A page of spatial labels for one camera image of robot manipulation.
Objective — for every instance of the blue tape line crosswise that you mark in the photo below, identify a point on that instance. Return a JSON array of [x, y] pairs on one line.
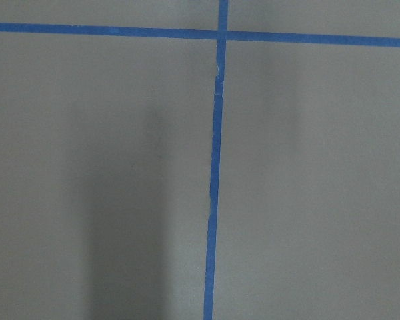
[[201, 34]]

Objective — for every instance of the blue tape line lengthwise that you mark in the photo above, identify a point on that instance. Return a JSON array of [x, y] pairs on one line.
[[210, 256]]

